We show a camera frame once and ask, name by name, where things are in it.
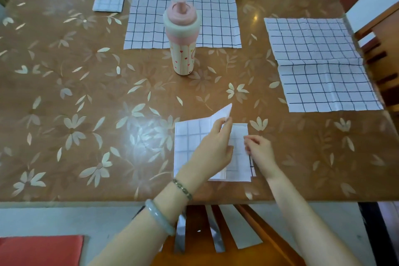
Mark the person's left hand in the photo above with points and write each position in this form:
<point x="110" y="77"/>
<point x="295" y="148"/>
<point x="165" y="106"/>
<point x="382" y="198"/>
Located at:
<point x="209" y="153"/>

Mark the person's right hand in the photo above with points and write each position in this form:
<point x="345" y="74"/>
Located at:
<point x="263" y="153"/>

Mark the person's left forearm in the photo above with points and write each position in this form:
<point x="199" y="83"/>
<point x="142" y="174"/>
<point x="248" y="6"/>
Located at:
<point x="140" y="234"/>

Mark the person's right forearm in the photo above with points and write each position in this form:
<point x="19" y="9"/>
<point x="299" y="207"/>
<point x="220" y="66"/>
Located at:
<point x="305" y="222"/>

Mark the person's grey trousers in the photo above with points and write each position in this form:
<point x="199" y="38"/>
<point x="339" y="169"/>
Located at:
<point x="180" y="231"/>

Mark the pale jade bangle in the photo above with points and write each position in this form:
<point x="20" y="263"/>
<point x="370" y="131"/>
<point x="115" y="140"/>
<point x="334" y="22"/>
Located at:
<point x="160" y="219"/>

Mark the wooden dining chair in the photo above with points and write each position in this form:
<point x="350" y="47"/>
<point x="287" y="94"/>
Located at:
<point x="199" y="244"/>
<point x="385" y="41"/>

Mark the cream bottle with pink lid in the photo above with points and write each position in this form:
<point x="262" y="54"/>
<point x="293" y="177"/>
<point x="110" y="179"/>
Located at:
<point x="183" y="53"/>

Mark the brown floral wooden table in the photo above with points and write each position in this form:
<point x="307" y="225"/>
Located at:
<point x="93" y="88"/>

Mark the red floor mat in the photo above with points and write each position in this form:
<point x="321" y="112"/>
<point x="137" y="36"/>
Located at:
<point x="40" y="250"/>

